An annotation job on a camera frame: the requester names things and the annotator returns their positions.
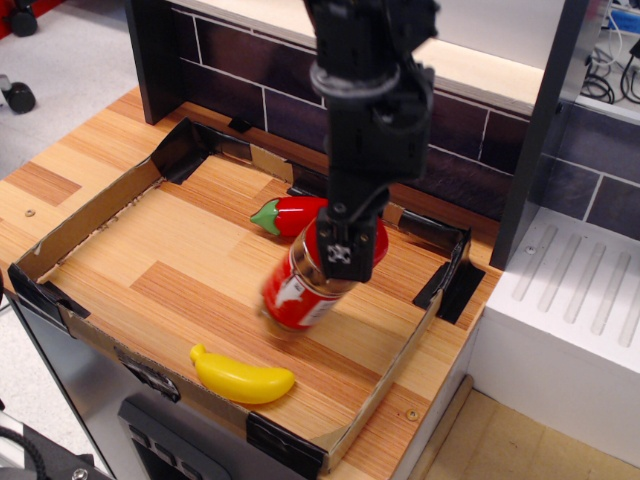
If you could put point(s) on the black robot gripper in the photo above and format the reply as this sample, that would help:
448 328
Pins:
377 135

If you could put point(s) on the red-lidded spice bottle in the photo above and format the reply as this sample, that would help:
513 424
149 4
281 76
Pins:
297 295

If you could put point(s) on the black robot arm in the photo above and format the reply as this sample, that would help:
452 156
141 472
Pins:
365 39

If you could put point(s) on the cardboard fence with black tape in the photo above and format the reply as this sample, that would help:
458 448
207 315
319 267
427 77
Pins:
122 248

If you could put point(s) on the red toy chili pepper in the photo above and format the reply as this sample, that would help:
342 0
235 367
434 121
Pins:
288 216

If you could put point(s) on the yellow toy banana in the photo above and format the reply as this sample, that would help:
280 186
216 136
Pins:
240 382

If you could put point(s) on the white dish drainer sink unit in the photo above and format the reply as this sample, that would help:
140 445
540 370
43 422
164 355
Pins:
558 340

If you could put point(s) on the black control panel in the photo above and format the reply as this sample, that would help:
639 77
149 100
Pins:
163 453

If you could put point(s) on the black office chair wheel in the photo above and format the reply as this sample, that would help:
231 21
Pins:
18 95

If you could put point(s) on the dark grey shelf frame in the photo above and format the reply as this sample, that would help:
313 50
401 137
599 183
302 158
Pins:
484 160

